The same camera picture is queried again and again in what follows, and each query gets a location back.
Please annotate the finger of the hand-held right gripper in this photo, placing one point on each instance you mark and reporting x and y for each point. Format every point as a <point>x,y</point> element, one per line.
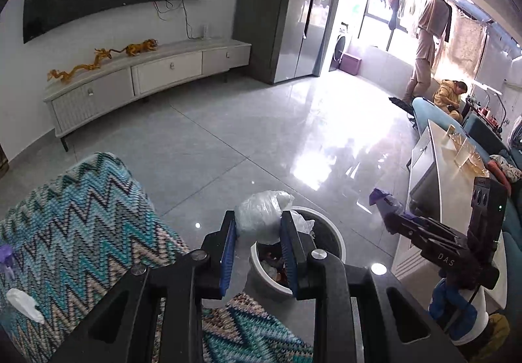
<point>428,225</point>
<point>412,238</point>

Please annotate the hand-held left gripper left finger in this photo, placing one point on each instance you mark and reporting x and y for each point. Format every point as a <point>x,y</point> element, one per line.
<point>227,257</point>

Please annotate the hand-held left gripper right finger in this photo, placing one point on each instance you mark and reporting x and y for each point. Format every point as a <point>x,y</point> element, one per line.
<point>287,257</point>

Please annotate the white round trash bin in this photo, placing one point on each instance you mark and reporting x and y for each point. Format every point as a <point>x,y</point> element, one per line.
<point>326,232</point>

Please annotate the purple plastic wrapper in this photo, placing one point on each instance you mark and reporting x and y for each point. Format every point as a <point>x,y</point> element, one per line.
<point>383,199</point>
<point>7,261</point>

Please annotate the white plastic bag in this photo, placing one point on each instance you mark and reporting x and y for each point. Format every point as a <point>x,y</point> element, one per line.
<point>261,212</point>

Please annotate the white tissue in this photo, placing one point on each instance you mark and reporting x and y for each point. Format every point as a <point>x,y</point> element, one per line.
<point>24,306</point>

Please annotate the person's right forearm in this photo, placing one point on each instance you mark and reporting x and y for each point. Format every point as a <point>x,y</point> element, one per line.
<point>480,316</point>

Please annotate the person's right hand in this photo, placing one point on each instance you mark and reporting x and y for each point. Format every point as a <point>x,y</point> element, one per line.
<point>448,306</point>

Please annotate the amber glass tray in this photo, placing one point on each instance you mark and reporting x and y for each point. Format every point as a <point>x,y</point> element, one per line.
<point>478,167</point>

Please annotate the red and grey cloth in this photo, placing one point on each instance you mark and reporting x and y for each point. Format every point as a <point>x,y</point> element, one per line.
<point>507,171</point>

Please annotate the white coffee table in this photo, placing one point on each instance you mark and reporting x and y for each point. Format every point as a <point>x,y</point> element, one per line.
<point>444,167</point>

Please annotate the tall clear glass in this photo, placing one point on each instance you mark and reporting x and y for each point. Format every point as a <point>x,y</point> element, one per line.
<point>465,157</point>

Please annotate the amber glass dish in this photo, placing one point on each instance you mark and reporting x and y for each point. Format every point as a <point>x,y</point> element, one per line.
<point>457,138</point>

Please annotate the small clear glass cup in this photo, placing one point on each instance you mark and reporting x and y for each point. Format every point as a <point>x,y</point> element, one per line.
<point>451,130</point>

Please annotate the teal sofa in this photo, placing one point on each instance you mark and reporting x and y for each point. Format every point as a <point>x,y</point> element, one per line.
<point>424,110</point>

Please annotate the black desk lamp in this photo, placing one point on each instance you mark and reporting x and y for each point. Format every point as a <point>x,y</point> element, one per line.
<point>502,106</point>

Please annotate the zigzag knitted blanket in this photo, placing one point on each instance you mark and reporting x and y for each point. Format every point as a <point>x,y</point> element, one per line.
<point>81,224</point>

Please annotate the purple stool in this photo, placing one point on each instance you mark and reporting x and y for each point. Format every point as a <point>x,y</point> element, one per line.
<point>351,64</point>

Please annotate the patterned hanging blanket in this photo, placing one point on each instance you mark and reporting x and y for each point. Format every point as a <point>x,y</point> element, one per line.
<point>465,44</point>

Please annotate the white washing machine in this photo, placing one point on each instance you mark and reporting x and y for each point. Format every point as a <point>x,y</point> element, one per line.
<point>340,48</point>

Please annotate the white low television stand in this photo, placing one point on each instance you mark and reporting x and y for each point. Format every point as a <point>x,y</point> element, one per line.
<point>163,69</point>

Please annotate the dark hanging garment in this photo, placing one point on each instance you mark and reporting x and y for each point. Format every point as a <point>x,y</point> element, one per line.
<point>394,8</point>

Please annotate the light hanging clothes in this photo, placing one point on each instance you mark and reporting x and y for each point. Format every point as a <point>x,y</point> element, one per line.
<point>412,4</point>

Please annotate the white router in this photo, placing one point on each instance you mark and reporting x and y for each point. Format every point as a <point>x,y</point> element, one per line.
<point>206,31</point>

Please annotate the golden tiger figurine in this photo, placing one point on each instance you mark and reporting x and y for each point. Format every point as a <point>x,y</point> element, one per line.
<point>140,48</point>

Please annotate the grey double door refrigerator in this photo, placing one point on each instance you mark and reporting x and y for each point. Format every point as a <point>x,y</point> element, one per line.
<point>301,20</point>

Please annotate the golden dragon figurine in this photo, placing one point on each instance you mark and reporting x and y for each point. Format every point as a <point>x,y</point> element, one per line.
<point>100,55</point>

